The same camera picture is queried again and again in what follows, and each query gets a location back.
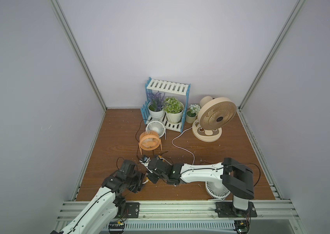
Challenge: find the black orange fan cable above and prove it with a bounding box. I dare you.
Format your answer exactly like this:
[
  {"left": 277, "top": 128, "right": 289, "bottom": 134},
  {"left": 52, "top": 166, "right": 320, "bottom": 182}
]
[{"left": 135, "top": 147, "right": 169, "bottom": 163}]

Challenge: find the white beige fan cable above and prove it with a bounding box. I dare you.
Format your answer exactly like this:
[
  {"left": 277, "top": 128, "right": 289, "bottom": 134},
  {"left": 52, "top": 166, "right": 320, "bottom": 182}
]
[{"left": 171, "top": 126, "right": 195, "bottom": 166}]

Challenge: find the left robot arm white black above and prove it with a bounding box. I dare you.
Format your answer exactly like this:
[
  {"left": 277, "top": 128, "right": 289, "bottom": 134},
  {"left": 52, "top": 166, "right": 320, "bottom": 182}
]
[{"left": 52, "top": 160, "right": 145, "bottom": 234}]

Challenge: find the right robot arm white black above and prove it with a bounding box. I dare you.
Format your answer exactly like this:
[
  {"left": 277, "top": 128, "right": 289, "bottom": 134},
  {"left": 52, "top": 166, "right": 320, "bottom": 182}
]
[{"left": 140, "top": 156, "right": 254, "bottom": 213}]

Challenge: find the orange desk fan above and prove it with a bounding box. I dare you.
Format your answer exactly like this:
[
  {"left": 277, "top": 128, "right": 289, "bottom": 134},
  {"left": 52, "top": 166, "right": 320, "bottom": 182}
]
[{"left": 139, "top": 131, "right": 162, "bottom": 155}]

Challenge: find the small white fan by shelf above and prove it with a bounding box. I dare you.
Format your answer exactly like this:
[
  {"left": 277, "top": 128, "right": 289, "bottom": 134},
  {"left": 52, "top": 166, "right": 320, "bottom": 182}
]
[{"left": 146, "top": 121, "right": 166, "bottom": 138}]

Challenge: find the white round fan front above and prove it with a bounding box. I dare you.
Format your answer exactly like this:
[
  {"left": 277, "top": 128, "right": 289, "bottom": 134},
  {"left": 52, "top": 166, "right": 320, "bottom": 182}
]
[{"left": 206, "top": 182, "right": 231, "bottom": 201}]

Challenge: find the beige raccoon desk fan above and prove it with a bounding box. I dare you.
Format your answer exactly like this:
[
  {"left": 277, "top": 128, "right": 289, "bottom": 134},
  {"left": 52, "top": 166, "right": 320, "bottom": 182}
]
[{"left": 192, "top": 96, "right": 237, "bottom": 142}]

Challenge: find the lavender plant white pot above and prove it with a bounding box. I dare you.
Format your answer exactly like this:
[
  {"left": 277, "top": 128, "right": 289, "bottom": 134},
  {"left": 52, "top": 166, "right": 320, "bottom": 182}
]
[{"left": 146, "top": 91, "right": 165, "bottom": 119}]

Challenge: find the green plant white pot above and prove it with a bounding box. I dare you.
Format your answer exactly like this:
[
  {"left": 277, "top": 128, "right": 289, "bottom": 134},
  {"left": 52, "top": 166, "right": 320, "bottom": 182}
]
[{"left": 164, "top": 97, "right": 184, "bottom": 124}]

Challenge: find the small white flower pot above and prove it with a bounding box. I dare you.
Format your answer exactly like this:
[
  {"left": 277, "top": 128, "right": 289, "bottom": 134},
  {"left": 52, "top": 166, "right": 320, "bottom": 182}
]
[{"left": 186, "top": 104, "right": 201, "bottom": 124}]

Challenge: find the blue white plant shelf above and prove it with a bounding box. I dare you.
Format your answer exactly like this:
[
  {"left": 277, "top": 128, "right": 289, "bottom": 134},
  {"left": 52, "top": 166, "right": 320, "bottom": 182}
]
[{"left": 141, "top": 78, "right": 191, "bottom": 132}]

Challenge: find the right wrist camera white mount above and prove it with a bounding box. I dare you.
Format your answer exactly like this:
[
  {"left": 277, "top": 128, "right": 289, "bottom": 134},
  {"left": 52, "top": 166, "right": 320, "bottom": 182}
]
[{"left": 140, "top": 155, "right": 150, "bottom": 164}]

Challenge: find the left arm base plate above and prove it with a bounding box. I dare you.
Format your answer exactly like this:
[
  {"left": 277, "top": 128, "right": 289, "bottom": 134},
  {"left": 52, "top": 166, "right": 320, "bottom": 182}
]
[{"left": 115, "top": 202, "right": 140, "bottom": 219}]

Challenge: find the black small white fan cable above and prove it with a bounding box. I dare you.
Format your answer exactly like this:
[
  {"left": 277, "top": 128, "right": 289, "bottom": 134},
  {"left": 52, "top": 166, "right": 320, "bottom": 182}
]
[{"left": 135, "top": 118, "right": 149, "bottom": 147}]

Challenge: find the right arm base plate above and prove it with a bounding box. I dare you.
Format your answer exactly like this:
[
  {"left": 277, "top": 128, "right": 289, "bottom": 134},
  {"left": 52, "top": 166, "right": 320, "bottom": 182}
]
[{"left": 215, "top": 201, "right": 258, "bottom": 218}]

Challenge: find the aluminium front rail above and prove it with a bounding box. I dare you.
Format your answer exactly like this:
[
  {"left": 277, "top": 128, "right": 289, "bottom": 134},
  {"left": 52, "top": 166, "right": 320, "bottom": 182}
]
[{"left": 56, "top": 200, "right": 299, "bottom": 222}]

